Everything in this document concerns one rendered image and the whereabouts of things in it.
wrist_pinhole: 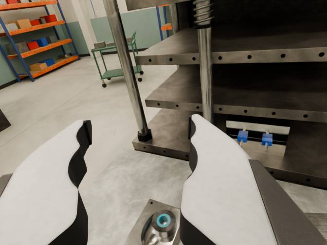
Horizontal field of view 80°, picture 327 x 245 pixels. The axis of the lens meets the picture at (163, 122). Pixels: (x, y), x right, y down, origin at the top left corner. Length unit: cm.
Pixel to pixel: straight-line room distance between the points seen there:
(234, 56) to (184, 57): 22
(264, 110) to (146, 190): 64
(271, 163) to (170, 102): 58
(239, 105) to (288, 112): 20
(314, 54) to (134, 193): 89
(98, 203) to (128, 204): 14
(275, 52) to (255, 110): 26
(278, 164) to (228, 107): 35
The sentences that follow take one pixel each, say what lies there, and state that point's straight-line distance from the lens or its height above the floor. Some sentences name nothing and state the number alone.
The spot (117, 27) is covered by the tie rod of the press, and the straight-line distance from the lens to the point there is 101.
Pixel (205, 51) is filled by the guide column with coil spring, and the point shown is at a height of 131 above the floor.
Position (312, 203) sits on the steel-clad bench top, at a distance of 95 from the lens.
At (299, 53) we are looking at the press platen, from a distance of 89.
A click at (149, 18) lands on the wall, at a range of 743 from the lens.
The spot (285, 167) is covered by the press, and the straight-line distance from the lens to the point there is 107.
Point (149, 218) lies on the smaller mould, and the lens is 78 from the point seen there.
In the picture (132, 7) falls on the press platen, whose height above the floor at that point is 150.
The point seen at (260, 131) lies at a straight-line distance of 103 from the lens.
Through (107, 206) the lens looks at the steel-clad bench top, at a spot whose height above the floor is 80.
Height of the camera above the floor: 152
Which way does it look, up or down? 32 degrees down
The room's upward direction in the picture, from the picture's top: 11 degrees counter-clockwise
